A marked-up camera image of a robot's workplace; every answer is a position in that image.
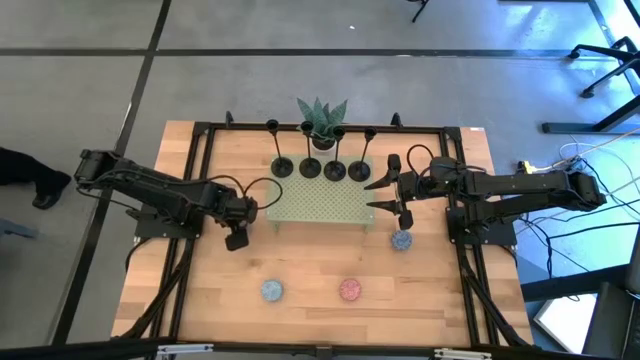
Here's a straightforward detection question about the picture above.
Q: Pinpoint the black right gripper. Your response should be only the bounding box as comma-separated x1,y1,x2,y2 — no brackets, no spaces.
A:
363,153,459,231

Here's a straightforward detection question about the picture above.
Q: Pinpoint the black candlestick holder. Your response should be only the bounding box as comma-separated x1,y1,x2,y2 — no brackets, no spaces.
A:
347,126,378,183
265,118,295,180
322,125,348,183
299,120,323,180

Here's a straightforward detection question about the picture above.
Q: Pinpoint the blue speckled ball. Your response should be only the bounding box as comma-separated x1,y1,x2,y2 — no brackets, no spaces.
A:
260,278,286,303

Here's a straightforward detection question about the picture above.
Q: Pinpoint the pink speckled ball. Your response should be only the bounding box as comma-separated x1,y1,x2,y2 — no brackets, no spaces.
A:
338,277,363,303

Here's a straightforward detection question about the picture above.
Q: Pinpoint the green perforated metal shelf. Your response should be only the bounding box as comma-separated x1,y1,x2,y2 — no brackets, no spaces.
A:
265,153,377,232

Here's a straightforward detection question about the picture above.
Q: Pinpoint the green plant in white pot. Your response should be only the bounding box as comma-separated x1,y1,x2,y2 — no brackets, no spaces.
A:
296,97,349,151

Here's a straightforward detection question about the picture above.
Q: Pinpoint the black chair base leg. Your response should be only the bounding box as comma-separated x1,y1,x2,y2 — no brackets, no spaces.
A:
407,0,432,24

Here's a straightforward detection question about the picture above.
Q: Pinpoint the person's foot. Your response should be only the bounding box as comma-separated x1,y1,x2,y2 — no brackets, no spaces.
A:
0,147,73,210

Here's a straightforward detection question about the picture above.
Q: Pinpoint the black desk leg bar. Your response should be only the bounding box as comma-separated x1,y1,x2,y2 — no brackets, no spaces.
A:
541,93,640,136

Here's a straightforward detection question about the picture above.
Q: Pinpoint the black desk foot bar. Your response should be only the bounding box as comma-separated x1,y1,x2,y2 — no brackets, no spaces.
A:
519,263,634,303

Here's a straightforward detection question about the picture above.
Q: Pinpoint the white flat panel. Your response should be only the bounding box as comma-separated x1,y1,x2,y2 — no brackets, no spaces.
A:
532,293,600,354

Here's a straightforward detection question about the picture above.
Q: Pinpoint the grey chair base leg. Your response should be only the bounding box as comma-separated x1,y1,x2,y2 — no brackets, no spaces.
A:
0,217,40,240

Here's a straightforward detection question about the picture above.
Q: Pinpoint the black office chair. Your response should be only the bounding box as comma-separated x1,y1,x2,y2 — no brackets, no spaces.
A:
567,35,640,100

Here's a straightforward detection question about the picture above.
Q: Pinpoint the dark grey chair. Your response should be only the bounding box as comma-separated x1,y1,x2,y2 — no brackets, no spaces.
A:
581,239,640,360

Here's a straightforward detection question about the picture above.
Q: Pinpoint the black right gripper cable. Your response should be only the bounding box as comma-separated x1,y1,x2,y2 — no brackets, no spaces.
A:
405,143,436,176

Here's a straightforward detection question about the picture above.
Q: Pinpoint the black aluminium table frame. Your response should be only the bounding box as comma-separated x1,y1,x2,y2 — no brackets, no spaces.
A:
110,110,536,360

